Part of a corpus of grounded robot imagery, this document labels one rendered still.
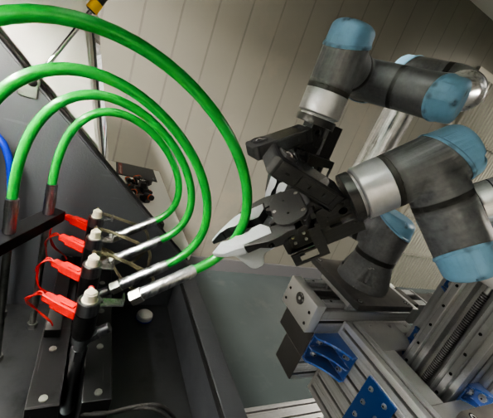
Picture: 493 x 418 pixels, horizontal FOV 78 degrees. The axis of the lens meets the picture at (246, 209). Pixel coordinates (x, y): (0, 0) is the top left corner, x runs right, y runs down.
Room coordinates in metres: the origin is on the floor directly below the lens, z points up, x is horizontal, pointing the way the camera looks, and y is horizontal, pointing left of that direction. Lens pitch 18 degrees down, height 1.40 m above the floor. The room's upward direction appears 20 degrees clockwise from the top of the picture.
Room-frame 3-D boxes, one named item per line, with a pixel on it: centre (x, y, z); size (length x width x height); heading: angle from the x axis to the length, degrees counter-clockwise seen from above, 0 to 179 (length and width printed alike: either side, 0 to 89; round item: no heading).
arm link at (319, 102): (0.58, -0.06, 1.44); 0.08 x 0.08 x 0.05
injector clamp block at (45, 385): (0.42, 0.21, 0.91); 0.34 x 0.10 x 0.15; 30
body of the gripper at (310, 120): (0.58, -0.07, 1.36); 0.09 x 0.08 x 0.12; 120
